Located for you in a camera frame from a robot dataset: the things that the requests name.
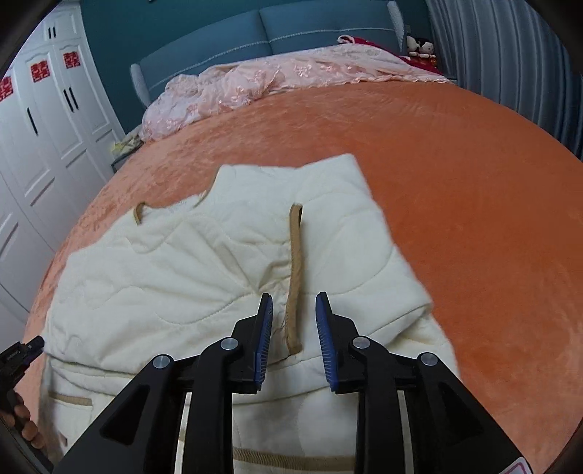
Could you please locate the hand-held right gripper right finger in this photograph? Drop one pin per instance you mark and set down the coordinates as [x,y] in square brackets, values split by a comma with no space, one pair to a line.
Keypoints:
[324,337]

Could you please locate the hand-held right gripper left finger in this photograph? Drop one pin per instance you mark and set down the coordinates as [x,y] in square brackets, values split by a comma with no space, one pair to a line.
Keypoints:
[264,332]

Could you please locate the cream quilted jacket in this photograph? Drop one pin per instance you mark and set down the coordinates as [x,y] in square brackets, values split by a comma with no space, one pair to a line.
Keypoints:
[182,273]

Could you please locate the person's left hand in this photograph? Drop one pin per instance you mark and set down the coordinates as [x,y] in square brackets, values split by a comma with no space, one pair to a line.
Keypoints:
[22,414]

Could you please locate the orange plush blanket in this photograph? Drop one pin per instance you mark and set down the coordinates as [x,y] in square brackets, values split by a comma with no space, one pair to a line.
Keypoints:
[455,205]

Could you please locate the dark bedside table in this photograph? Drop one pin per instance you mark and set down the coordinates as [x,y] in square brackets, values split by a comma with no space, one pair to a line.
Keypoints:
[119,162]

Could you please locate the white wardrobe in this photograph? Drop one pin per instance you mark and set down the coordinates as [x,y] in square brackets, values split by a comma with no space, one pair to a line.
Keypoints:
[45,136]

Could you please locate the yellow paper clutter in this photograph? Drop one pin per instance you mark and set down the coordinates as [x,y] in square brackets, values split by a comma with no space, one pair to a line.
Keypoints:
[125,146]

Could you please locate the pink lace bedspread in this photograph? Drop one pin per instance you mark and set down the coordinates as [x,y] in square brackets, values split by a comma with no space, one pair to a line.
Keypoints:
[237,86]

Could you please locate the red paper-cut decoration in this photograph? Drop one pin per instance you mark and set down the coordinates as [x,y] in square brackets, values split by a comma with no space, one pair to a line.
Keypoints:
[39,69]
[5,89]
[70,59]

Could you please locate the red cloth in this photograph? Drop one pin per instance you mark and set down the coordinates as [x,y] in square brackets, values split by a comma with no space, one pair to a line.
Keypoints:
[421,64]

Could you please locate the plush doll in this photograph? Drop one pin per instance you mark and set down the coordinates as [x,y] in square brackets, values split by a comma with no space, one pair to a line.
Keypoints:
[419,45]

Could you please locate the blue upholstered headboard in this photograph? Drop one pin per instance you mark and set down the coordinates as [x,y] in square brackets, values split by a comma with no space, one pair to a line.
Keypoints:
[296,27]

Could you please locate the grey curtain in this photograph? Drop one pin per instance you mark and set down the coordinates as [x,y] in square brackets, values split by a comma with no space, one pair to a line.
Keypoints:
[501,54]

